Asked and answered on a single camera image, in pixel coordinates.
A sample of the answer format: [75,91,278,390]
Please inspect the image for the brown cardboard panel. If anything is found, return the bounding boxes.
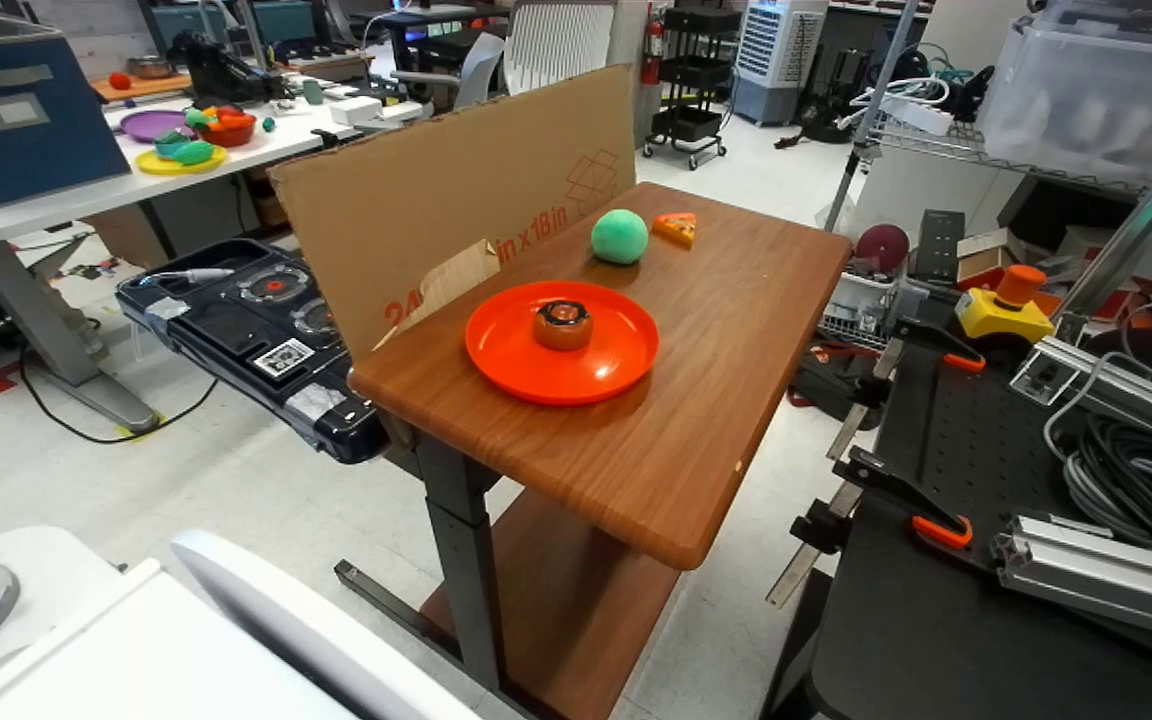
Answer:
[265,65,644,364]

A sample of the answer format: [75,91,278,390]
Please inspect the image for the silver aluminium extrusion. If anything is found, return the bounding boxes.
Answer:
[991,511,1152,652]
[1006,332,1152,451]

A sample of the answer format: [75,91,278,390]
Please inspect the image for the black workbench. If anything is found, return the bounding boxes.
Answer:
[809,332,1152,720]

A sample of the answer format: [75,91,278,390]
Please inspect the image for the yellow plate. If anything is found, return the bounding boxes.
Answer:
[132,140,230,182]

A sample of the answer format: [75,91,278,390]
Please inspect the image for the green toy food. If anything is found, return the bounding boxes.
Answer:
[152,134,220,170]

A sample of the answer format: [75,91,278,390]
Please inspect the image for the black floor cable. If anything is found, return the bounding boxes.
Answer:
[13,343,226,450]

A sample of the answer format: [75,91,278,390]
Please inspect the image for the grey slanted metal pole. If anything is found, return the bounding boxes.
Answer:
[1053,111,1152,338]

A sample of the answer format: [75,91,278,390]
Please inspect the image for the clear plastic storage bin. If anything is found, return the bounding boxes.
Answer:
[975,4,1152,193]

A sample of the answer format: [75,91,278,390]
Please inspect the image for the wooden desk with grey leg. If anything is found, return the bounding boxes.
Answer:
[330,182,853,720]

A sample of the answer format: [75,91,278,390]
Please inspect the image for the red toy bowl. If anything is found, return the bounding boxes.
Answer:
[199,109,258,153]

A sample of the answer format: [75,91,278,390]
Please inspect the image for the white air purifier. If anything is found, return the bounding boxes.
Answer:
[728,0,833,134]

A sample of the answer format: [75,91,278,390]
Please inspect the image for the purple plate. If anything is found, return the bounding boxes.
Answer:
[116,109,190,147]

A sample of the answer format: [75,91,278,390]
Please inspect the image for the orange round plate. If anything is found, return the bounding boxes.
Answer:
[459,276,662,413]

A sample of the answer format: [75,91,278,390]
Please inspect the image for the black remote control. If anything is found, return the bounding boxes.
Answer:
[913,207,966,284]

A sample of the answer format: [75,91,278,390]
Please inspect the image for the black open equipment case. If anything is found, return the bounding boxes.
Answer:
[110,237,391,470]

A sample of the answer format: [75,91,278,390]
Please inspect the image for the green round plushie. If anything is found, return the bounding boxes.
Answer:
[587,205,651,270]

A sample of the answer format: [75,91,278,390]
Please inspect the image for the yellow emergency stop button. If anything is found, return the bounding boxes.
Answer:
[952,261,1056,348]

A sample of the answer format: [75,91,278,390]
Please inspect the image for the small brown cup toy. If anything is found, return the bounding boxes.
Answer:
[527,295,597,358]

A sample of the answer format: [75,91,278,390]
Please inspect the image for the thin grey stand pole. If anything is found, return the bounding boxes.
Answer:
[820,0,928,237]

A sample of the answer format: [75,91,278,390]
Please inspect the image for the black clamp with orange handle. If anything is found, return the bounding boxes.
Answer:
[833,450,978,558]
[890,312,991,382]

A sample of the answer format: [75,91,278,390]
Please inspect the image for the blue storage box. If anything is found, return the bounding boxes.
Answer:
[0,13,132,213]

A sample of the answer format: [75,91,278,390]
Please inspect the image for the white work table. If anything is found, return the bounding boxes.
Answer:
[0,85,399,436]

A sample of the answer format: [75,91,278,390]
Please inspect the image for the black wheeled cart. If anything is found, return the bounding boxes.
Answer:
[637,4,746,178]

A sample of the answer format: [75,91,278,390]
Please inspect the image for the black cable bundle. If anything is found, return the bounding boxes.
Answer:
[1041,385,1152,563]

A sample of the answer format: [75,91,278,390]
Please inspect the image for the maroon ball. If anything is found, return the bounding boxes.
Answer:
[849,222,917,276]

